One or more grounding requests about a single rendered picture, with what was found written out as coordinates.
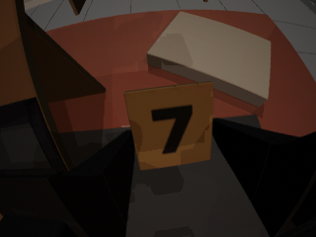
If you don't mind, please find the brown tile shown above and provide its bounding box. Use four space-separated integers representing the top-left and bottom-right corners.
123 82 214 170

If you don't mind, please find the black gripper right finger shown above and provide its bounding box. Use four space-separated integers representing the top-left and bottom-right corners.
212 118 316 237

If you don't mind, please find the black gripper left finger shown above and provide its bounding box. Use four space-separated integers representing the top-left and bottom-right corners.
0 130 134 237

